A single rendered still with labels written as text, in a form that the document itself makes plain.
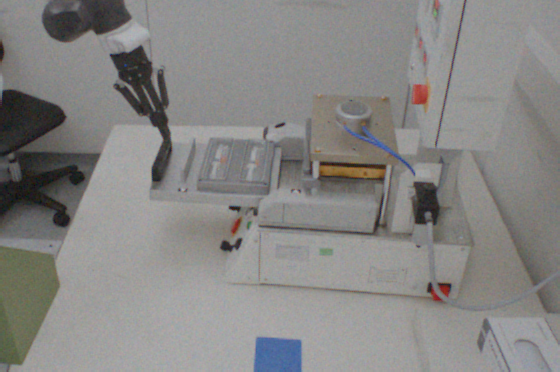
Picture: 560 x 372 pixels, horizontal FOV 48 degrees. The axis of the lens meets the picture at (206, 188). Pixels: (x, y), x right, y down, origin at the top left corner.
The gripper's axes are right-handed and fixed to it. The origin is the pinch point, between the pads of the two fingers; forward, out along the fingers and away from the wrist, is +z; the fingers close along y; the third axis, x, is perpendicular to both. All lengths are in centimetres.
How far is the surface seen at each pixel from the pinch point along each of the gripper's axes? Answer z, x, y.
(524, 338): 47, 38, -64
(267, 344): 41, 35, -14
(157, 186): 10.6, 9.2, 3.9
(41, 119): 28, -106, 95
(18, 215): 68, -98, 128
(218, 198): 16.6, 11.3, -9.4
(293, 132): 18.1, -12.9, -26.3
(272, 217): 21.2, 16.8, -21.2
